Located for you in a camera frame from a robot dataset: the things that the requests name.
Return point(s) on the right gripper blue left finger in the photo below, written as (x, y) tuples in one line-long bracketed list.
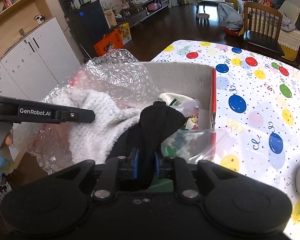
[(114, 171)]

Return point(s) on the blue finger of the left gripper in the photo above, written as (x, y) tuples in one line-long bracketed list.
[(74, 114)]

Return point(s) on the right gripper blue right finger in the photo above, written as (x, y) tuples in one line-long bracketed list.
[(177, 170)]

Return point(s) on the pink mesh bath sponge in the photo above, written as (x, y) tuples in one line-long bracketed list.
[(79, 80)]

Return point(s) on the clear plastic bag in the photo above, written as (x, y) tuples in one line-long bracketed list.
[(194, 145)]

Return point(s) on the white fluffy black cloth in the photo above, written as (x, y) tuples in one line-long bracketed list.
[(115, 131)]

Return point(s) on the clear bubble wrap sheet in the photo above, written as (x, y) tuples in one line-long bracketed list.
[(116, 87)]

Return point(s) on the christmas print cloth bag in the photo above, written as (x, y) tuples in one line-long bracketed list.
[(186, 105)]

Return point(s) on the white cupboard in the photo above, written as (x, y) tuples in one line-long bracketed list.
[(38, 63)]

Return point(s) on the orange gift box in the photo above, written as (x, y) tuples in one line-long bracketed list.
[(110, 41)]

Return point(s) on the red white cardboard box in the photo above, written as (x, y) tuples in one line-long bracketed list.
[(189, 79)]

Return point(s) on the black water dispenser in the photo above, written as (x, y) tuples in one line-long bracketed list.
[(87, 23)]

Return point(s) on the balloon print tablecloth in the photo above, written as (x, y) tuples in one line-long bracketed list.
[(258, 105)]

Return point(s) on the tv console cabinet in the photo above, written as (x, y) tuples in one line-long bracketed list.
[(135, 15)]

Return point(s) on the small wooden stool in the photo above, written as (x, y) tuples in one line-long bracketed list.
[(203, 19)]

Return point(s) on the grey bag on floor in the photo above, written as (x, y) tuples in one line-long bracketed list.
[(229, 17)]

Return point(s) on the wooden chair black seat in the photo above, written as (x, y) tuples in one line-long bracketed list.
[(261, 28)]

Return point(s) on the sofa with cream throw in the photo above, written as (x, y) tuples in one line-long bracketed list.
[(289, 37)]

